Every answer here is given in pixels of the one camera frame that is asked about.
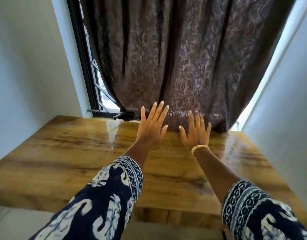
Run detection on person's left hand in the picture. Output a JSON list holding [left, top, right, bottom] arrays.
[[135, 101, 170, 148]]

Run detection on person's right hand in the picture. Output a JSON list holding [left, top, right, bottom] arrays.
[[178, 110, 212, 150]]

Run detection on person's right forearm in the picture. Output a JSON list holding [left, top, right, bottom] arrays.
[[193, 147, 243, 205]]

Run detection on gold bangles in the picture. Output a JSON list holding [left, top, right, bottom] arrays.
[[191, 145, 210, 156]]

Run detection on brown leaf-patterned curtain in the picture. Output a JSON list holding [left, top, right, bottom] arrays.
[[80, 0, 298, 134]]

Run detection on navy patterned left sleeve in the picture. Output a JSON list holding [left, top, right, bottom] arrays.
[[28, 156, 144, 240]]

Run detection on navy patterned sleeve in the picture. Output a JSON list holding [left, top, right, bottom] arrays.
[[28, 156, 144, 240], [221, 179, 307, 240]]

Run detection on navy patterned right sleeve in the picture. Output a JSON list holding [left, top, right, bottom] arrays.
[[221, 179, 307, 240]]

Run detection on black window frame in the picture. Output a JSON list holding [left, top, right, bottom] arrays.
[[66, 0, 142, 122]]

